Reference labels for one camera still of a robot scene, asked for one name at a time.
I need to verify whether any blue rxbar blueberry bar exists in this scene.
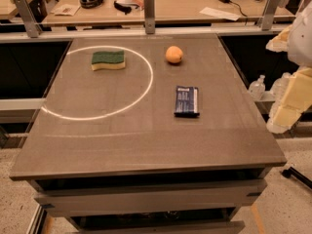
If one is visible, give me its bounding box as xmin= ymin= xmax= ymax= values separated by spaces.
xmin=175 ymin=86 xmax=200 ymax=117

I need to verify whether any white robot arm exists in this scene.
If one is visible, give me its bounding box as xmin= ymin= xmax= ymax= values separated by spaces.
xmin=266 ymin=2 xmax=312 ymax=134

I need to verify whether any orange round fruit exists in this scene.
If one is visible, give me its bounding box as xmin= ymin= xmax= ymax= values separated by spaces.
xmin=165 ymin=46 xmax=183 ymax=64

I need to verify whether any green and yellow sponge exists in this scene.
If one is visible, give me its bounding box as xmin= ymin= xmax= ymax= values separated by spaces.
xmin=91 ymin=51 xmax=126 ymax=71

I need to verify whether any clear plastic bottle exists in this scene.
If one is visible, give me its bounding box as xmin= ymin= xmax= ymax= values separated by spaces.
xmin=249 ymin=75 xmax=265 ymax=100
xmin=270 ymin=72 xmax=291 ymax=101

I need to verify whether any white paper sheet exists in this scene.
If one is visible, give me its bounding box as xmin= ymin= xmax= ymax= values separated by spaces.
xmin=200 ymin=7 xmax=240 ymax=21

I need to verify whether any grey table drawer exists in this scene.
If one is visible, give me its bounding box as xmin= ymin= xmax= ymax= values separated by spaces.
xmin=35 ymin=179 xmax=266 ymax=217

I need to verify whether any small printed card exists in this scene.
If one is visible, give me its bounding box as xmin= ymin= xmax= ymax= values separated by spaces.
xmin=54 ymin=4 xmax=80 ymax=16

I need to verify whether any black chair leg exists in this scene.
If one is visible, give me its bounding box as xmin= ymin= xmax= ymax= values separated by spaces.
xmin=282 ymin=167 xmax=312 ymax=189

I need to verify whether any middle metal bracket post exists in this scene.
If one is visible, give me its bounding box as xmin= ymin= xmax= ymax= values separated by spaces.
xmin=143 ymin=0 xmax=155 ymax=34

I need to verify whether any metal bracket post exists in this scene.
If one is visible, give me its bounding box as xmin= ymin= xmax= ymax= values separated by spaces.
xmin=256 ymin=0 xmax=280 ymax=31
xmin=14 ymin=0 xmax=42 ymax=38
xmin=143 ymin=0 xmax=155 ymax=34

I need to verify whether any left metal bracket post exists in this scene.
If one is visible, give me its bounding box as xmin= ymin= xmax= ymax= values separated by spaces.
xmin=14 ymin=0 xmax=42 ymax=38

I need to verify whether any right metal bracket post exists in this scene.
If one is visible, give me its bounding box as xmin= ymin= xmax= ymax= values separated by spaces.
xmin=256 ymin=0 xmax=280 ymax=31

